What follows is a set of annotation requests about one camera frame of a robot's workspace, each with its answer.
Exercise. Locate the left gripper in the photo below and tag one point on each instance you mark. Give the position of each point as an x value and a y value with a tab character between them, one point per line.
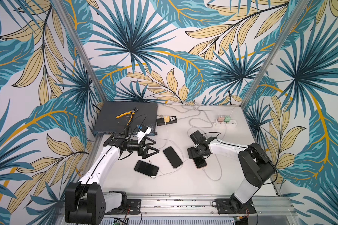
143	152

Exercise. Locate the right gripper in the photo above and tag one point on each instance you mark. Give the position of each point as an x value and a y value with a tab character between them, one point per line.
193	153

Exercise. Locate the black phone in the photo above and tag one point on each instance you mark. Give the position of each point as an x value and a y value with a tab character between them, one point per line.
173	157

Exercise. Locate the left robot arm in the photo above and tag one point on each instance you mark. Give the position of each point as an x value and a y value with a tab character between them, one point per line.
85	202

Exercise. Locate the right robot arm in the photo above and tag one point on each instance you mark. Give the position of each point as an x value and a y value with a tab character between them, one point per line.
256	166

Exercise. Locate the phone in pink case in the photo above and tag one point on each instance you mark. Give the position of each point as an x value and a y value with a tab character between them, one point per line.
200	162

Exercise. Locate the black power strip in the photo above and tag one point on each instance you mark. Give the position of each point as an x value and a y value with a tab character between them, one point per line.
160	121

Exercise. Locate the yellow charger plug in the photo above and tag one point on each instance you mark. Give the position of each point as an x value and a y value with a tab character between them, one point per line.
166	119

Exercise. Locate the yellow black pliers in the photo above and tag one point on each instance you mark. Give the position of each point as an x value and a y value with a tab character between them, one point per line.
130	113

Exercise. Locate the green charger plug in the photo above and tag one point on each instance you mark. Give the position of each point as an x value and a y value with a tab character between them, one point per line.
227	119

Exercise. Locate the white power strip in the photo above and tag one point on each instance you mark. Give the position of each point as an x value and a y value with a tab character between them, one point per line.
231	123

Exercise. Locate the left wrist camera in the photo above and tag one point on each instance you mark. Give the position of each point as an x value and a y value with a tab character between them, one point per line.
143	131

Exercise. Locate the dark blue network switch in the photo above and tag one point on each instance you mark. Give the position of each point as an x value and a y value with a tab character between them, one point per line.
107	122

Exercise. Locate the aluminium front rail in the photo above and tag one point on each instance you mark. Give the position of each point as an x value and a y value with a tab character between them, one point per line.
186	205

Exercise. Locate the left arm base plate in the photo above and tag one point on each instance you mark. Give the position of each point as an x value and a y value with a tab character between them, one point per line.
131	207

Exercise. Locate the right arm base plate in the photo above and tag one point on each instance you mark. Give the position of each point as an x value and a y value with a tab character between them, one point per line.
232	206

